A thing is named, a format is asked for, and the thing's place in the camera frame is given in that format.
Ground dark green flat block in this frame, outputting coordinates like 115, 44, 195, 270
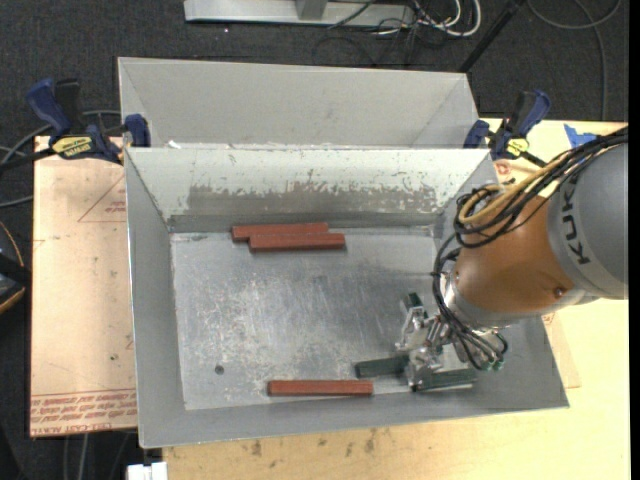
416, 369, 478, 393
354, 356, 410, 378

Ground grey metal bin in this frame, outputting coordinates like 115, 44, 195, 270
117, 56, 570, 449

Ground red-brown flat block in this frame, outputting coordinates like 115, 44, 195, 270
248, 233, 347, 254
231, 222, 330, 242
266, 379, 375, 398

